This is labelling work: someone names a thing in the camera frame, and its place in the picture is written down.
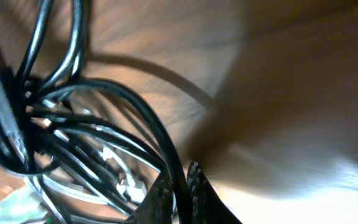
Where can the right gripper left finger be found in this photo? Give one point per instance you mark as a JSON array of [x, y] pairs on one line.
[[157, 207]]

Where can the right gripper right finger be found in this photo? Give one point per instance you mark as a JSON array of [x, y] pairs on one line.
[[207, 207]]

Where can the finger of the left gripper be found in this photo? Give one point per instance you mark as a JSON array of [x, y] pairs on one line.
[[2, 109]]

